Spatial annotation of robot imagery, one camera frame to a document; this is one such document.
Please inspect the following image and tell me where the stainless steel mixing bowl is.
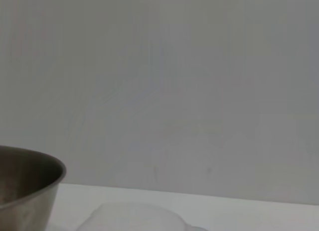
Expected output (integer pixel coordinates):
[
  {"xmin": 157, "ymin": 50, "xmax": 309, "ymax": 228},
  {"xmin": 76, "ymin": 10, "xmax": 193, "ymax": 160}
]
[{"xmin": 0, "ymin": 145, "xmax": 67, "ymax": 231}]

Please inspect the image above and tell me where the clear plastic measuring cup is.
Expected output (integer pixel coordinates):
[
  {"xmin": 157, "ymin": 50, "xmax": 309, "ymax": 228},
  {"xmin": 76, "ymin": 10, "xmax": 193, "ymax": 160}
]
[{"xmin": 74, "ymin": 202, "xmax": 210, "ymax": 231}]

